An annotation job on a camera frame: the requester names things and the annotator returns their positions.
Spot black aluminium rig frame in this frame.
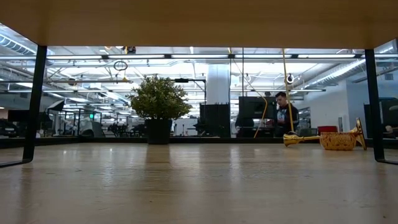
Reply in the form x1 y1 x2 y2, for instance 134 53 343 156
0 136 398 149

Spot black boom stand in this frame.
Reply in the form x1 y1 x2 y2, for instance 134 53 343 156
174 77 208 105

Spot yellow woven basket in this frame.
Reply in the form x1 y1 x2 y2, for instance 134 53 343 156
319 131 358 152

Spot wooden shelf riser black legs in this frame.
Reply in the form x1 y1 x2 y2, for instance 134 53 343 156
0 0 398 169

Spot small black monitor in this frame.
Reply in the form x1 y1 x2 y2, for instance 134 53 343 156
7 109 32 123

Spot thin yellow hanging cable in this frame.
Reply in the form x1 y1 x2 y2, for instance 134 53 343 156
231 58 269 138

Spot gold candlestick holder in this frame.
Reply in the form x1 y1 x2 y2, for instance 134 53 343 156
282 117 368 151

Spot black white photo softbox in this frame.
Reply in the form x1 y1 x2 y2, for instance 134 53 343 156
46 99 66 113

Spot black hanging ring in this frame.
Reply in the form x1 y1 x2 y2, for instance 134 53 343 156
113 60 129 72

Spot green potted plant black pot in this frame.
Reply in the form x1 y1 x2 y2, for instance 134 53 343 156
126 73 193 146

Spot long ceiling light strip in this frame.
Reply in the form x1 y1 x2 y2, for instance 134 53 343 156
0 53 398 60

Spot grey tent cover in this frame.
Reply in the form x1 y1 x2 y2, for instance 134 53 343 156
79 120 105 138

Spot thick yellow power cable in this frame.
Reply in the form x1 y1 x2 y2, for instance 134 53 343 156
281 48 295 133

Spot silver air duct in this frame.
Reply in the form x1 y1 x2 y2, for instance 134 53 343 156
0 33 37 55
303 57 368 91

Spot dark room divider panel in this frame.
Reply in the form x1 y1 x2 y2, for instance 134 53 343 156
363 96 398 140

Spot black display screen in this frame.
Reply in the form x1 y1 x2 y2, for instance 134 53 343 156
238 95 278 138

